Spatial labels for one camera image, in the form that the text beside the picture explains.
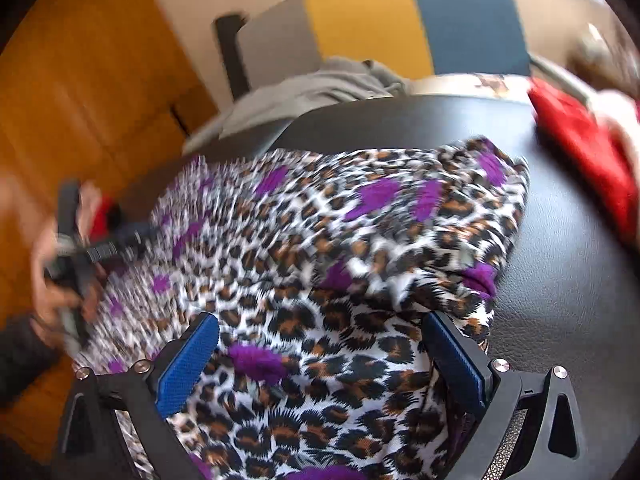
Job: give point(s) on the cream knitted sweater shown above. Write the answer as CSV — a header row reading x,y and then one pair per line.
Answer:
x,y
617,115

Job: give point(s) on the grey garment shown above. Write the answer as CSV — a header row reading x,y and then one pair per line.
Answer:
x,y
300,90

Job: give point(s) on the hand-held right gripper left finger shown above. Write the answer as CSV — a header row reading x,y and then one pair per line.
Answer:
x,y
185,365

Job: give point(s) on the orange wooden wardrobe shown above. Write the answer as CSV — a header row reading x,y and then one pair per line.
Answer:
x,y
75,85

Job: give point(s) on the person's left hand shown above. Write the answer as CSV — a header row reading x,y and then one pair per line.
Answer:
x,y
42,255

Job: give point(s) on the white printed cushion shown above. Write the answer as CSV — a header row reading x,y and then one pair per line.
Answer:
x,y
450,85

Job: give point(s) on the person's left forearm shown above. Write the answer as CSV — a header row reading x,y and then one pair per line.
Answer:
x,y
25,355

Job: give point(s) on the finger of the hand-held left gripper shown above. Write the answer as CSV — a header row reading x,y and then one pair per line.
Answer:
x,y
120,245

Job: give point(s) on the leopard print garment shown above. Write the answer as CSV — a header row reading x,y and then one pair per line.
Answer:
x,y
310,240

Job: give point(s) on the small red cloth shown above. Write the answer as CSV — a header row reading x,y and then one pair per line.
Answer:
x,y
106,217

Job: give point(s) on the red fuzzy sweater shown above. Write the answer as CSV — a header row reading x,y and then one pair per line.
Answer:
x,y
580,135

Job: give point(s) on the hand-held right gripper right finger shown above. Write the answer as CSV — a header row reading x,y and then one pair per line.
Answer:
x,y
455,367

